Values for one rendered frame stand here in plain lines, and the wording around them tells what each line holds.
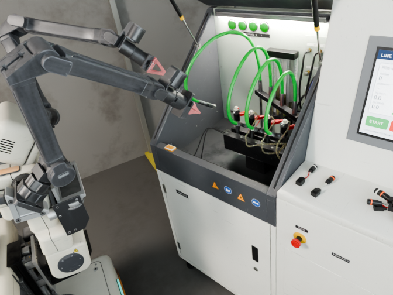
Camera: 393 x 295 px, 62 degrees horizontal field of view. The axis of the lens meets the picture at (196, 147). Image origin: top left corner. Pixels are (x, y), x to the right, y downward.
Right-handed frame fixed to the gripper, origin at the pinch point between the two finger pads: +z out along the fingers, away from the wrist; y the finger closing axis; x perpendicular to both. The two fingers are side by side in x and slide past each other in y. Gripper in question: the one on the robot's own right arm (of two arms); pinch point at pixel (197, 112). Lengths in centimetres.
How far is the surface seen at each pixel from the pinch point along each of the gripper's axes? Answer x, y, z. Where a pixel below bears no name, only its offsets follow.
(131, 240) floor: 72, -105, 66
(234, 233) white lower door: -14, -40, 43
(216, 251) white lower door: -1, -60, 58
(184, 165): 10.7, -24.7, 17.9
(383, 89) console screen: -48, 35, 22
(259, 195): -28.0, -16.2, 23.4
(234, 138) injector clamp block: 2.6, -2.5, 29.2
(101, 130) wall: 167, -58, 55
